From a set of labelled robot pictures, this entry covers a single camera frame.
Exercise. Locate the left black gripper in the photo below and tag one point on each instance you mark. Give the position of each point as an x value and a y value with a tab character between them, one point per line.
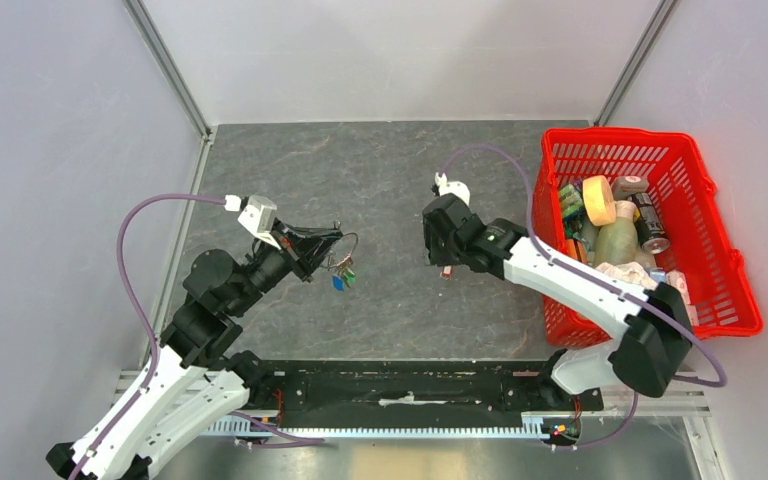
292	240

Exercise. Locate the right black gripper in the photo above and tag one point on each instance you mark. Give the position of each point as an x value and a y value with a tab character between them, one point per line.
433	253

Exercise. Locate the metal keyring with keys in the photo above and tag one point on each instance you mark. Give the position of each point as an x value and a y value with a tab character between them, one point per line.
336	264

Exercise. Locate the blue key tag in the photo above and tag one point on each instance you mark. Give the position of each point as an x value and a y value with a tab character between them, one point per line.
338	283

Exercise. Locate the green key tag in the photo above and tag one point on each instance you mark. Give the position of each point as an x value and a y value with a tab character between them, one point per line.
349	277

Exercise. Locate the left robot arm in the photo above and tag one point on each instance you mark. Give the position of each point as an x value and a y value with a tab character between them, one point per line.
192	382

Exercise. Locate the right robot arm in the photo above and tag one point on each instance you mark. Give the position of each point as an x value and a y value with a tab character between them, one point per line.
645	327

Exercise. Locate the yellow tape roll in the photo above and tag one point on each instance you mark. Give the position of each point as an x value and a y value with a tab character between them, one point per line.
598	200

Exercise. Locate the green bottle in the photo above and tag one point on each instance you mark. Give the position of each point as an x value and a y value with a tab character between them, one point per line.
617	243

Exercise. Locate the white crumpled bag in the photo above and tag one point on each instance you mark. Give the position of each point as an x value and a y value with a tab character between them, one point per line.
632	273

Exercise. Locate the black drink can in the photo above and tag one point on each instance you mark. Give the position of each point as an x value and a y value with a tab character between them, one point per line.
651	234

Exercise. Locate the red plastic basket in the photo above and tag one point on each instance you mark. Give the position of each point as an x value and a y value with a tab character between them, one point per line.
683	194

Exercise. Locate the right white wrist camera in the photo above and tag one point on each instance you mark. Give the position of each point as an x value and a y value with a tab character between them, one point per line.
443	186

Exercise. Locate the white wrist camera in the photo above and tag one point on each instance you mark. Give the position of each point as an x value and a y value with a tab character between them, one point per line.
443	186
256	214

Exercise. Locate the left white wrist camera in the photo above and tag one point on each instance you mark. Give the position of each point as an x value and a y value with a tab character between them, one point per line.
256	214

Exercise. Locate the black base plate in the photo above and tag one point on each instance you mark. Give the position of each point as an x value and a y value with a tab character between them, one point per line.
410	395

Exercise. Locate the left aluminium frame post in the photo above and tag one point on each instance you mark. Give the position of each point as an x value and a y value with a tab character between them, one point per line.
152	37

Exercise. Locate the aluminium frame post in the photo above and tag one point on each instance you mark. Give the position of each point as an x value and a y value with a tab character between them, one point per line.
646	42
152	37

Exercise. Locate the right aluminium frame post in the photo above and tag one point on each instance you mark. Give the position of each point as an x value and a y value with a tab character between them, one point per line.
646	42

